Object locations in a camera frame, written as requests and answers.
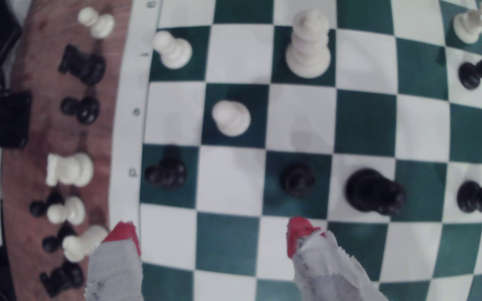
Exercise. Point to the white chess knight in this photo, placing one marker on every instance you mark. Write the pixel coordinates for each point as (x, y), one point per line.
(467, 27)

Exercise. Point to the white chess bishop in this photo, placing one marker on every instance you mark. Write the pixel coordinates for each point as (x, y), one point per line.
(80, 246)

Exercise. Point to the black chess knight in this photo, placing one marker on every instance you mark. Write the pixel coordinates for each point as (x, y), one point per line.
(67, 275)
(92, 69)

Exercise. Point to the tall black chess piece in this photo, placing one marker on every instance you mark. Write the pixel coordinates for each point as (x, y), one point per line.
(370, 190)

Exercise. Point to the white chess pawn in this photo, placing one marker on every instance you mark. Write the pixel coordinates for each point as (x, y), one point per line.
(73, 210)
(103, 26)
(176, 52)
(231, 118)

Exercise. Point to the white chess rook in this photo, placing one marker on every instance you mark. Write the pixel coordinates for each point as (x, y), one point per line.
(71, 169)

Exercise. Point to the green and white chess mat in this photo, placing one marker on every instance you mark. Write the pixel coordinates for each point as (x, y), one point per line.
(366, 121)

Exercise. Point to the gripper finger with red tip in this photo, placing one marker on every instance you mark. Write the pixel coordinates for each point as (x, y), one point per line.
(113, 271)
(324, 269)

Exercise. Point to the black pawn right square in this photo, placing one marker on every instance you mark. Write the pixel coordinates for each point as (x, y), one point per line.
(473, 196)

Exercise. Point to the black box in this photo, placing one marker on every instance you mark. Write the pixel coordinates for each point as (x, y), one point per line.
(6, 119)

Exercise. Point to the black chess pawn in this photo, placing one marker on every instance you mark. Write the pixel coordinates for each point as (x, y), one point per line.
(168, 173)
(88, 109)
(469, 75)
(298, 179)
(38, 208)
(50, 243)

